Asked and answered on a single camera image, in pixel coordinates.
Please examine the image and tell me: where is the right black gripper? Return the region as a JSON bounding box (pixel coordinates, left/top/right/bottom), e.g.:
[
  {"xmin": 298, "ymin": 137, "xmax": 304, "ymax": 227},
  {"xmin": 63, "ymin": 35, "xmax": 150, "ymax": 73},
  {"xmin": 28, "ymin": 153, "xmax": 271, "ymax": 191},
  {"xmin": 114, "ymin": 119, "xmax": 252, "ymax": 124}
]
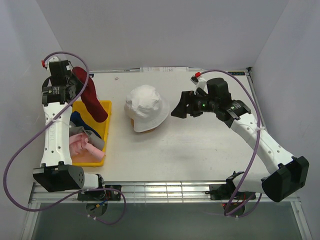
[{"xmin": 170, "ymin": 90, "xmax": 218, "ymax": 119}]

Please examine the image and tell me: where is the dark red bucket hat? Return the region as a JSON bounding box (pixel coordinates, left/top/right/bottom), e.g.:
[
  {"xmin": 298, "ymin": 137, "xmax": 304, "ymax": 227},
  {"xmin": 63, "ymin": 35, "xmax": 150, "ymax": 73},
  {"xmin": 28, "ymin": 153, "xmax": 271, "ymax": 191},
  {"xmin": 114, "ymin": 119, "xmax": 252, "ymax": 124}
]
[{"xmin": 72, "ymin": 66, "xmax": 108, "ymax": 123}]

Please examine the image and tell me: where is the white bucket hat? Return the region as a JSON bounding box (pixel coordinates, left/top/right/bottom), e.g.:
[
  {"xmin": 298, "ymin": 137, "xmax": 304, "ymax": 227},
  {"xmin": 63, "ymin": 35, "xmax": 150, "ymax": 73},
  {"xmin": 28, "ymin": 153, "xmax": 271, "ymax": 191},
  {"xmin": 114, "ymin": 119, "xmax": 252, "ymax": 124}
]
[{"xmin": 124, "ymin": 84, "xmax": 170, "ymax": 132}]

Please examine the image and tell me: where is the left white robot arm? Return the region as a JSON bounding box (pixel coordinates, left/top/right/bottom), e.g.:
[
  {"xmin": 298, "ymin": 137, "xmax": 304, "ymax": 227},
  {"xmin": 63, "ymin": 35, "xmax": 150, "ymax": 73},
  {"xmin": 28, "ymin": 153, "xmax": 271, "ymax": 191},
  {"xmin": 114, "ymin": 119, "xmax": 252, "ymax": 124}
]
[{"xmin": 33, "ymin": 56, "xmax": 106, "ymax": 200}]

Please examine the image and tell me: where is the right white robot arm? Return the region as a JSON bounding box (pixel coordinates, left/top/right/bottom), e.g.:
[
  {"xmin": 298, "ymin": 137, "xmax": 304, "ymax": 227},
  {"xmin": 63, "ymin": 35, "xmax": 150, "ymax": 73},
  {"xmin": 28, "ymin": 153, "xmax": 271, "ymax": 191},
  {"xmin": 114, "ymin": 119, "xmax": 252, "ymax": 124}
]
[{"xmin": 171, "ymin": 75, "xmax": 310, "ymax": 203}]

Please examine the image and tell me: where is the blue hat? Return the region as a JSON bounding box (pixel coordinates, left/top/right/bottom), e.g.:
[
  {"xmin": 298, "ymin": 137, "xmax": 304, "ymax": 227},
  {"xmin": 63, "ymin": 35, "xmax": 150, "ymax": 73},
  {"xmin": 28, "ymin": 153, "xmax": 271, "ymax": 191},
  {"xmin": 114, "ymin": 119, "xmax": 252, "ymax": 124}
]
[{"xmin": 70, "ymin": 111, "xmax": 102, "ymax": 139}]

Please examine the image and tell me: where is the wooden hat stand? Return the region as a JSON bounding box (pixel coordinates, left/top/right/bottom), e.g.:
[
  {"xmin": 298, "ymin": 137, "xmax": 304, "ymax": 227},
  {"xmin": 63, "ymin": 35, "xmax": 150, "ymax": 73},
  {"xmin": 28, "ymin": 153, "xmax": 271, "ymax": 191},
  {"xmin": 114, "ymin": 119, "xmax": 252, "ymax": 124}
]
[{"xmin": 130, "ymin": 119, "xmax": 157, "ymax": 134}]

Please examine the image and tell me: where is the white paper strip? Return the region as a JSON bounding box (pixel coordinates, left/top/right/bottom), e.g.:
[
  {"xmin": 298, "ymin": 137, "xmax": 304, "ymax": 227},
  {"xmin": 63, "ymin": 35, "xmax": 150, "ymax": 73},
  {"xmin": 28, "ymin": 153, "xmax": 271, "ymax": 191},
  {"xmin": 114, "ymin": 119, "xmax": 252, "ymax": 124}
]
[{"xmin": 139, "ymin": 66, "xmax": 189, "ymax": 73}]

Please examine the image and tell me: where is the pink hat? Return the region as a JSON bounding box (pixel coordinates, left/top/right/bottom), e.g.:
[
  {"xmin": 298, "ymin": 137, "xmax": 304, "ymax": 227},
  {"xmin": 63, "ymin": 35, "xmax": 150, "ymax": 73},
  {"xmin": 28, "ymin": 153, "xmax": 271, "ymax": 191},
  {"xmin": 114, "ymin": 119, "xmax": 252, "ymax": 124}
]
[{"xmin": 69, "ymin": 133, "xmax": 105, "ymax": 163}]

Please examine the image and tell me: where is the grey hat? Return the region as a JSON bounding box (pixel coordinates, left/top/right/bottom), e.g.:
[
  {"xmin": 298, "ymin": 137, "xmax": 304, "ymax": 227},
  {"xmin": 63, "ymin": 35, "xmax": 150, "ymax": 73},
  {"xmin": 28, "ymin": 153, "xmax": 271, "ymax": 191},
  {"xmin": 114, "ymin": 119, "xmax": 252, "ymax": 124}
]
[{"xmin": 69, "ymin": 126, "xmax": 105, "ymax": 151}]

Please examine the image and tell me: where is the blue corner label right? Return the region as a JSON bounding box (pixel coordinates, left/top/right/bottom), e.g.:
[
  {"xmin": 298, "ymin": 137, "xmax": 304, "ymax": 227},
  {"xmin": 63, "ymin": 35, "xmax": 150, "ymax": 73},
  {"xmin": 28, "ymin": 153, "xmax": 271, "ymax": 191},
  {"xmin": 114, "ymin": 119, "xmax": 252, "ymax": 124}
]
[{"xmin": 228, "ymin": 71, "xmax": 246, "ymax": 76}]

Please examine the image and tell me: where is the yellow plastic bin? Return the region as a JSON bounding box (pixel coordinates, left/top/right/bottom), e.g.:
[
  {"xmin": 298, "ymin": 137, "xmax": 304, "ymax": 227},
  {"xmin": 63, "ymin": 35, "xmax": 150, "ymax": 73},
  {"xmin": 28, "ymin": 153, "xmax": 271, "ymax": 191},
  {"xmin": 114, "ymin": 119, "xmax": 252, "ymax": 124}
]
[{"xmin": 69, "ymin": 101, "xmax": 110, "ymax": 167}]

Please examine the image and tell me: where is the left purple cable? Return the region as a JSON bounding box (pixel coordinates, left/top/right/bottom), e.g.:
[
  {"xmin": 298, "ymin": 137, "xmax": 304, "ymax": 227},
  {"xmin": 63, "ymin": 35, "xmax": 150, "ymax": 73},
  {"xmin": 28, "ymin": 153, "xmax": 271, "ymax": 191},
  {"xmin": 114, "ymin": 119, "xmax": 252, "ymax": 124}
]
[{"xmin": 2, "ymin": 51, "xmax": 126, "ymax": 225}]

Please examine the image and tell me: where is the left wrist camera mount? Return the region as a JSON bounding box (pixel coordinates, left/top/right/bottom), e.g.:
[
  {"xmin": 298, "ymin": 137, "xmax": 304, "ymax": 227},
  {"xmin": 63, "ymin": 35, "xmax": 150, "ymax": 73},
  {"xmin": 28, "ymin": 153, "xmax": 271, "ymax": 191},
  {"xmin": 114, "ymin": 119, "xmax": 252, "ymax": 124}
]
[{"xmin": 41, "ymin": 56, "xmax": 61, "ymax": 72}]

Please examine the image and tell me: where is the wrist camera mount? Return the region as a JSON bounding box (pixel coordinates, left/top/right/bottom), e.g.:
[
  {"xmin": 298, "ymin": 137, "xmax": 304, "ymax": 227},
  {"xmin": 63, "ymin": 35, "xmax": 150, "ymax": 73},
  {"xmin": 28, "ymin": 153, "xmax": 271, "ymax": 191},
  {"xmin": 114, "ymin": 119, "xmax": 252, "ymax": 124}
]
[
  {"xmin": 41, "ymin": 56, "xmax": 61, "ymax": 72},
  {"xmin": 190, "ymin": 72, "xmax": 207, "ymax": 95}
]

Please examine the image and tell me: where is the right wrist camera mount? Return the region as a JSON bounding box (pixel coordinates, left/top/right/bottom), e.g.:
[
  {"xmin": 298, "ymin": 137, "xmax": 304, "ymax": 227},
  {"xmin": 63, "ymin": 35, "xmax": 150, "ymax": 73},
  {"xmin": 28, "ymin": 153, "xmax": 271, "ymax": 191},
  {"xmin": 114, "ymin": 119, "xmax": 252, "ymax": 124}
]
[{"xmin": 190, "ymin": 72, "xmax": 207, "ymax": 95}]

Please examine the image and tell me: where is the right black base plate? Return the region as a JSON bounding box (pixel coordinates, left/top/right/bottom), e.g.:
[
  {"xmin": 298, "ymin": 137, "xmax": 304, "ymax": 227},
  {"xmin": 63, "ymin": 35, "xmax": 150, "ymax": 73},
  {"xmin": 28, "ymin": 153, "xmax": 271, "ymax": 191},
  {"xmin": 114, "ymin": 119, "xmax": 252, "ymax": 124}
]
[{"xmin": 204, "ymin": 171, "xmax": 261, "ymax": 202}]

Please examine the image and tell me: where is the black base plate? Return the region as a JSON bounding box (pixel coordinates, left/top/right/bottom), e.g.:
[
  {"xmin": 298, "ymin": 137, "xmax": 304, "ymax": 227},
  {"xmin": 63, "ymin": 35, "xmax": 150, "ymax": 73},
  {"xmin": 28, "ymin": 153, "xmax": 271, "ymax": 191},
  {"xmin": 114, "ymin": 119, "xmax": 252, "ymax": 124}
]
[
  {"xmin": 77, "ymin": 185, "xmax": 122, "ymax": 202},
  {"xmin": 204, "ymin": 171, "xmax": 261, "ymax": 202}
]

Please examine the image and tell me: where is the aluminium front rail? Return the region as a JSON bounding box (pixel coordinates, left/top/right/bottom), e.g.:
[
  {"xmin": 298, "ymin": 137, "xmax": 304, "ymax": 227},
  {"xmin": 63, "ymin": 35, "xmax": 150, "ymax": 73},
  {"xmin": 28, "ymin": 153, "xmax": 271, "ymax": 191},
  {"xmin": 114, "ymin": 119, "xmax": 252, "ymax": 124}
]
[{"xmin": 28, "ymin": 181, "xmax": 301, "ymax": 205}]

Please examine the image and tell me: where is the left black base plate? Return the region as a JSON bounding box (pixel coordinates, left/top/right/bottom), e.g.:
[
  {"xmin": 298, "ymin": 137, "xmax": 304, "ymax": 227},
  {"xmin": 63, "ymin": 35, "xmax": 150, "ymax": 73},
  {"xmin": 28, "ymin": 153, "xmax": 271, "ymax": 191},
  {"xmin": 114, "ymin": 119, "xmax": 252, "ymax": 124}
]
[{"xmin": 77, "ymin": 185, "xmax": 122, "ymax": 202}]

